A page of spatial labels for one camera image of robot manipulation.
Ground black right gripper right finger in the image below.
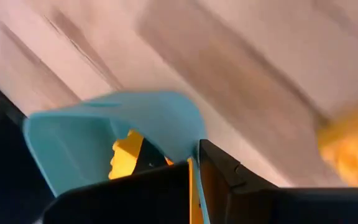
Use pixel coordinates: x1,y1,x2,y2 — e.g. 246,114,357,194
199,139,358,224

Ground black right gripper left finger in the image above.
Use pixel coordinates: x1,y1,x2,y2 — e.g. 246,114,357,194
43,138,190,224

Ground teal plastic bin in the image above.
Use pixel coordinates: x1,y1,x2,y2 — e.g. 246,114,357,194
22,90,211,224

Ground small yellow toy brick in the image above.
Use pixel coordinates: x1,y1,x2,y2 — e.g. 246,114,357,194
316,98,358,188

